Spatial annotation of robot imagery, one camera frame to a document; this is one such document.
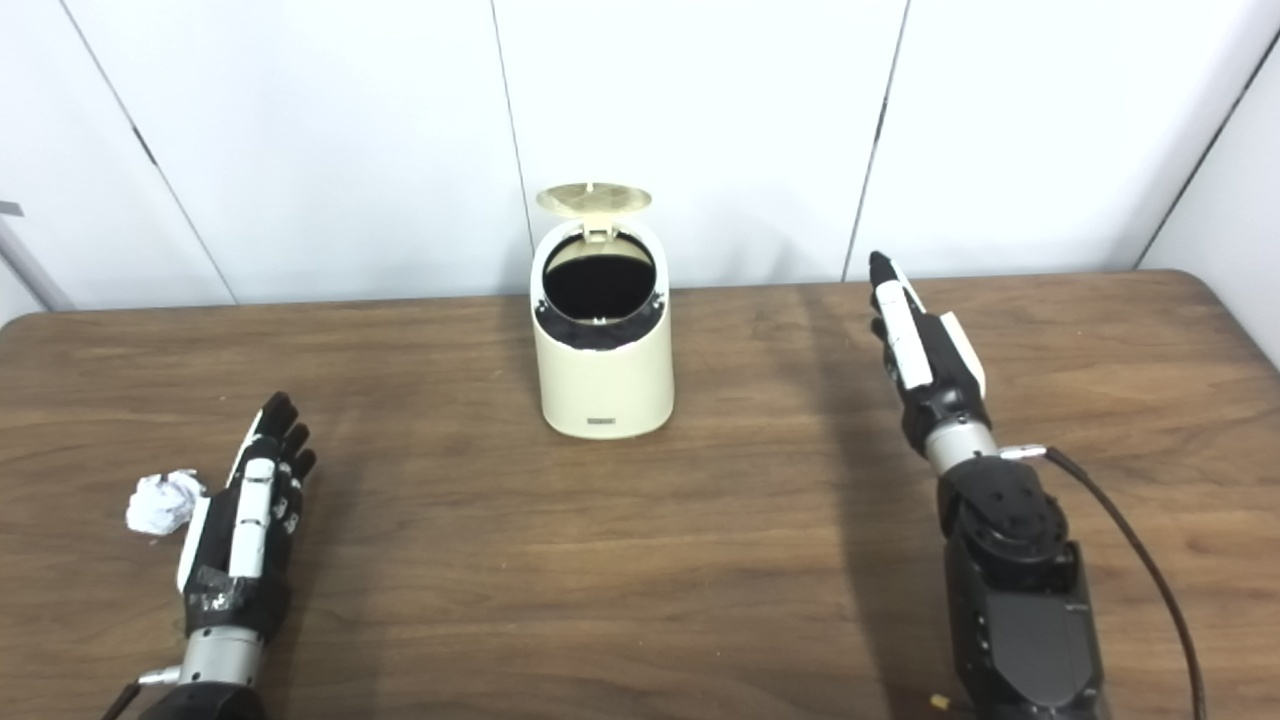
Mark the round cream bin lid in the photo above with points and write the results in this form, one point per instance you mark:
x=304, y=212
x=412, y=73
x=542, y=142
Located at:
x=590, y=198

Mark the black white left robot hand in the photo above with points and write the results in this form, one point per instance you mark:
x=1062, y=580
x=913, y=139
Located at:
x=250, y=520

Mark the cream-colored bin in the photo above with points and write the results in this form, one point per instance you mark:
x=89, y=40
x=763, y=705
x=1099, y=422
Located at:
x=605, y=385

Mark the white paper ball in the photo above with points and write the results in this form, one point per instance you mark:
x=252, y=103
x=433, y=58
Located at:
x=162, y=503

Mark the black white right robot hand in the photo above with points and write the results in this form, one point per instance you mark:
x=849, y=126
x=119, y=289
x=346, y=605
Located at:
x=930, y=370

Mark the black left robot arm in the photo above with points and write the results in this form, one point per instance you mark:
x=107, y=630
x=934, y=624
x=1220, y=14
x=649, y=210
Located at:
x=218, y=660

